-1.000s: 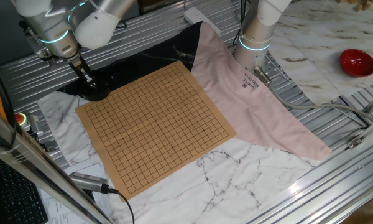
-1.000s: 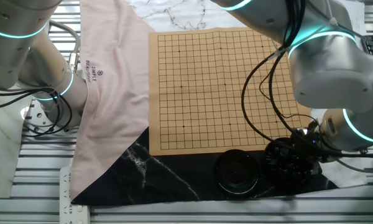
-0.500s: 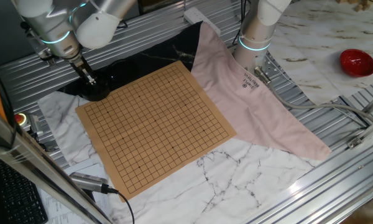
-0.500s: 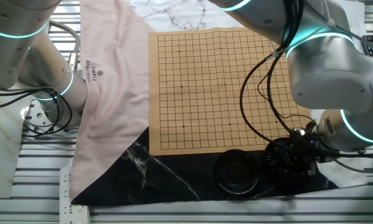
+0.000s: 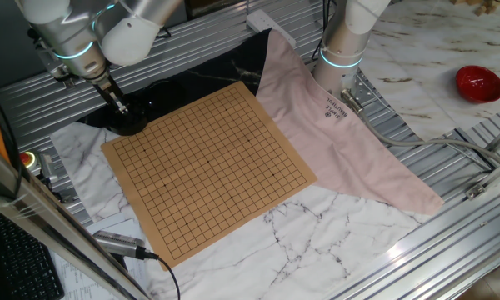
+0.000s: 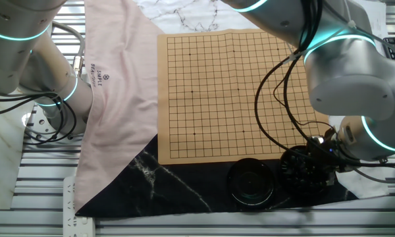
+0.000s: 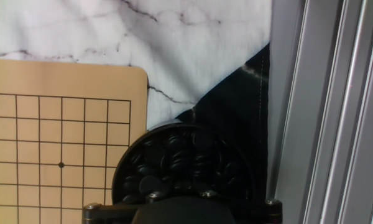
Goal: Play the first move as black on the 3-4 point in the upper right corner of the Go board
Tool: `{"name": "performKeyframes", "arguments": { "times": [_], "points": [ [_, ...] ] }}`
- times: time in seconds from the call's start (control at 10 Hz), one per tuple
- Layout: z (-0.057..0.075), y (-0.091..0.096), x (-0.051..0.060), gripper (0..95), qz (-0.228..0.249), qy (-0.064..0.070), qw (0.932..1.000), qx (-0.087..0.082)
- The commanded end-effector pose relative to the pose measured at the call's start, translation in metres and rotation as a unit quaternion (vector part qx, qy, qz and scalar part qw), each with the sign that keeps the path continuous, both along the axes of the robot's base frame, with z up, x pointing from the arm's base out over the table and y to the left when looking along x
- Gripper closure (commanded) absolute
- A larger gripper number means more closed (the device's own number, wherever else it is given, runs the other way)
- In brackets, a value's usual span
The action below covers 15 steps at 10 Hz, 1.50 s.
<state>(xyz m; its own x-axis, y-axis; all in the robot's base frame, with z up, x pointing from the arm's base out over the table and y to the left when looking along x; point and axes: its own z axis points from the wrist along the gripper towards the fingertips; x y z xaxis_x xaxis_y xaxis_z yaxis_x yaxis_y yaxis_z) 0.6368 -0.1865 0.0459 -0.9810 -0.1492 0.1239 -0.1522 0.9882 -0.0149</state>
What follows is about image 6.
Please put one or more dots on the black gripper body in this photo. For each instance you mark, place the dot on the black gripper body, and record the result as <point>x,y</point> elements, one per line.
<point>322,164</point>

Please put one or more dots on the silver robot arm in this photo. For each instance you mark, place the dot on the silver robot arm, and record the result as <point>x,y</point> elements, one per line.
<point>345,82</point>

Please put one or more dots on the tan go board mat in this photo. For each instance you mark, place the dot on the tan go board mat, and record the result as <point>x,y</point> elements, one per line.
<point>210,98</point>

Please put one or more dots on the white marble board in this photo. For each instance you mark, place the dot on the white marble board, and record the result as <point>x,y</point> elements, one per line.
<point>3,164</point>

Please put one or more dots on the black round stone bowl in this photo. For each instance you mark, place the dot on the black round stone bowl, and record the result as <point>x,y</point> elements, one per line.
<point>288,188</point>

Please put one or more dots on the black round bowl lid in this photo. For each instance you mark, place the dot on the black round bowl lid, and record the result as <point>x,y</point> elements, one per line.
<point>250,184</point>

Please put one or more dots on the black marble cloth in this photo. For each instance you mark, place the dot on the black marble cloth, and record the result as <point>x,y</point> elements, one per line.
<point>184,191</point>

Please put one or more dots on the pink printed cloth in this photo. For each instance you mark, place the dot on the pink printed cloth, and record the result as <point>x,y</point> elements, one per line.
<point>118,115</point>

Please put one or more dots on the white power strip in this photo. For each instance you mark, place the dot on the white power strip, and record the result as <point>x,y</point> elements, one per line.
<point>80,227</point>

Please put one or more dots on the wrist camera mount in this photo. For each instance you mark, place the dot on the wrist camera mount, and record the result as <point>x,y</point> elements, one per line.
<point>321,141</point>

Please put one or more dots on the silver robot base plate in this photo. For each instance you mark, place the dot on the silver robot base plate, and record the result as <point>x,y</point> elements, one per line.
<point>39,123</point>

